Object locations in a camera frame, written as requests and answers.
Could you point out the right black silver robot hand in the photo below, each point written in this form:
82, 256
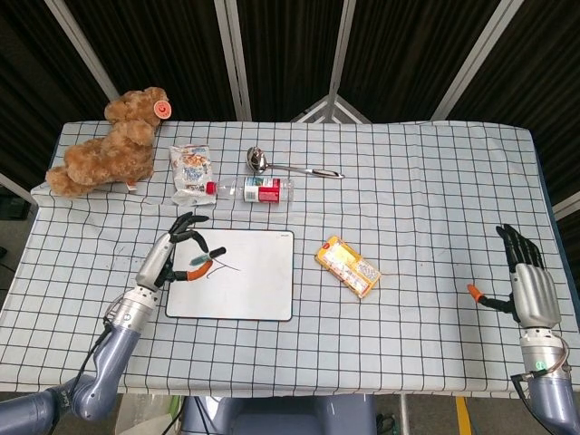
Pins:
537, 294

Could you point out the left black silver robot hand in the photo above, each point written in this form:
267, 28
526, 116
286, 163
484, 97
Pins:
156, 263

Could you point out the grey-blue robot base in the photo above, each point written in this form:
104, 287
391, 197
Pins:
281, 414

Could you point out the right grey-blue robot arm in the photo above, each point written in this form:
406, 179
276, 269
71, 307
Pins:
550, 403

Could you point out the white whiteboard with black rim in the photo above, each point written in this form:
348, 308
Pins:
254, 281

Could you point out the white snack bag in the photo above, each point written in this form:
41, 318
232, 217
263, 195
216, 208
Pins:
192, 170

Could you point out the brown plush teddy bear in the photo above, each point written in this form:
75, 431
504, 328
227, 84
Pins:
109, 154

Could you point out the clear plastic bottle red cap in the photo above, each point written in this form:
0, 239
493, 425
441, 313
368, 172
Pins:
258, 189

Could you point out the stainless steel ladle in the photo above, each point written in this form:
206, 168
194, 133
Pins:
258, 159

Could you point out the white checked tablecloth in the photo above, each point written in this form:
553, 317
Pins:
408, 204

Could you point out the yellow snack box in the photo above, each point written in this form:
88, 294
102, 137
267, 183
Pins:
349, 267

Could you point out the black corrugated partition panel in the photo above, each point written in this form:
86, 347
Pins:
290, 45
27, 68
158, 45
544, 68
408, 45

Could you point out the triangular white metal stand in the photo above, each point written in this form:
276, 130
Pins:
331, 106

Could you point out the white aluminium frame post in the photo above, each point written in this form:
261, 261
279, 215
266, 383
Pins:
233, 54
81, 45
340, 45
476, 54

